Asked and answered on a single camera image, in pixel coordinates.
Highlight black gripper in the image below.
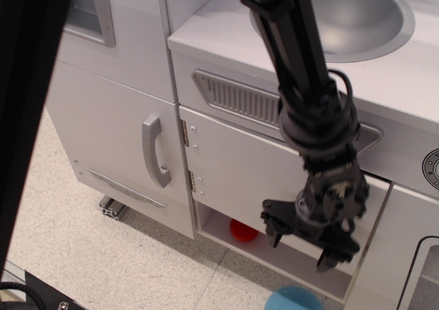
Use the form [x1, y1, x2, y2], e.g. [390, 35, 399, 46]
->
[261, 160, 369, 272]

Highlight white cabinet door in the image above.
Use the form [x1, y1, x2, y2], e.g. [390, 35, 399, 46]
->
[178, 105, 392, 277]

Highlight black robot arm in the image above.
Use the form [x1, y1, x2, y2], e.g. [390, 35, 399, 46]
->
[1, 0, 369, 272]

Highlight white toy kitchen cabinet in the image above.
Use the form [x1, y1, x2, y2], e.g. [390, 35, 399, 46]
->
[47, 0, 438, 309]

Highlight blue round ball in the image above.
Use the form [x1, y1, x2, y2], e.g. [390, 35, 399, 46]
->
[264, 286, 323, 310]

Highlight red round toy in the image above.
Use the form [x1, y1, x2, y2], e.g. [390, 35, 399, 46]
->
[229, 219, 259, 242]

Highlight black oven dial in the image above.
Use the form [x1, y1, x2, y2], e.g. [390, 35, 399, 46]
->
[422, 149, 439, 189]

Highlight silver fridge wing emblem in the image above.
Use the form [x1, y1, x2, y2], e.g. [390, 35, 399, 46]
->
[88, 169, 167, 208]

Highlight grey metal sink bowl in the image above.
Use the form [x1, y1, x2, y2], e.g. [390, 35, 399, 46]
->
[249, 0, 416, 63]

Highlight grey fridge door handle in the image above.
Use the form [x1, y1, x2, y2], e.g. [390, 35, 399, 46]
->
[141, 115, 171, 189]

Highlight aluminium extrusion rail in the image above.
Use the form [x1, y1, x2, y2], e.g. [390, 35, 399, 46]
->
[99, 195, 129, 222]

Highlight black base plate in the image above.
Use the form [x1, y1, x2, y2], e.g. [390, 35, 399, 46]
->
[25, 271, 85, 310]

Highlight black braided cable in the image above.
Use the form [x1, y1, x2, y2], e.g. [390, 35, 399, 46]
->
[0, 281, 45, 310]

